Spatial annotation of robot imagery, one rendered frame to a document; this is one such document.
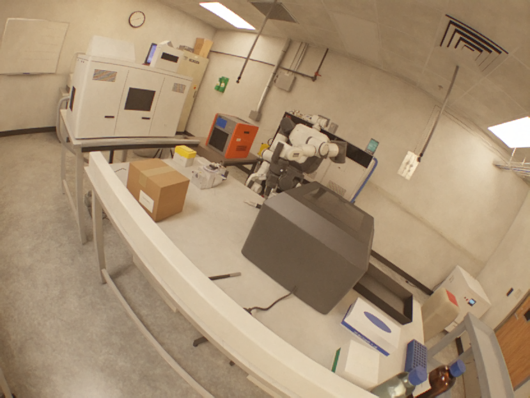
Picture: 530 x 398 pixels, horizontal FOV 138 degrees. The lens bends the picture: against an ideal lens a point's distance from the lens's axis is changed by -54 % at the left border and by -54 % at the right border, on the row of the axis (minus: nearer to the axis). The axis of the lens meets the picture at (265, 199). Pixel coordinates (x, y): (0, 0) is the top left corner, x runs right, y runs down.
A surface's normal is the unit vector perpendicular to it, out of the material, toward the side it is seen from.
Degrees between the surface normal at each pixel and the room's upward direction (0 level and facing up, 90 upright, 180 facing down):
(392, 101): 90
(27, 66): 90
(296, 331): 0
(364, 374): 0
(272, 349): 0
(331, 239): 51
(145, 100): 90
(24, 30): 90
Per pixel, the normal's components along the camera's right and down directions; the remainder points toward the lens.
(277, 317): 0.38, -0.84
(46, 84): 0.78, 0.52
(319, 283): -0.50, 0.18
